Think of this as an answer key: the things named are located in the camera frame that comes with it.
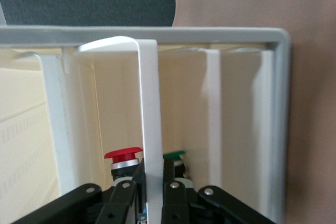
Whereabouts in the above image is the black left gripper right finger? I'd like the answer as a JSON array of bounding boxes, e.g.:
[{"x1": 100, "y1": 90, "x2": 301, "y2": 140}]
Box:
[{"x1": 161, "y1": 159, "x2": 271, "y2": 224}]

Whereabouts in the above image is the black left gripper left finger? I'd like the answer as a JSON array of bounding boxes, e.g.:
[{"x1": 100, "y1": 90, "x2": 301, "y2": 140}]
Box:
[{"x1": 10, "y1": 157, "x2": 147, "y2": 224}]

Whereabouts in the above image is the red mushroom push button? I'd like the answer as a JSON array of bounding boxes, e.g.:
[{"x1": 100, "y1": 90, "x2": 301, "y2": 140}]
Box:
[{"x1": 104, "y1": 146, "x2": 148, "y2": 224}]

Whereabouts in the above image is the white plastic divider panel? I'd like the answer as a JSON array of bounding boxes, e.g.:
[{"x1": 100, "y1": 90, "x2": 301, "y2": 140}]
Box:
[{"x1": 75, "y1": 36, "x2": 163, "y2": 224}]

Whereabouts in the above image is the green mushroom push button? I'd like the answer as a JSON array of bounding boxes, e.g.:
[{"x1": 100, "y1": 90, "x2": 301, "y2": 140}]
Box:
[{"x1": 162, "y1": 150, "x2": 195, "y2": 190}]

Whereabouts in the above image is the white translucent plastic drawer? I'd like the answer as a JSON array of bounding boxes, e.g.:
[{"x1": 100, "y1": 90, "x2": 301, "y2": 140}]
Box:
[
  {"x1": 228, "y1": 48, "x2": 277, "y2": 219},
  {"x1": 0, "y1": 50, "x2": 79, "y2": 198},
  {"x1": 183, "y1": 47, "x2": 225, "y2": 190}
]

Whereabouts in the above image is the grey-framed white drawer cabinet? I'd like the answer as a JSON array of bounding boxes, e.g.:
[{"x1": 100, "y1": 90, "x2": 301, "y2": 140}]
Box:
[{"x1": 0, "y1": 24, "x2": 292, "y2": 224}]

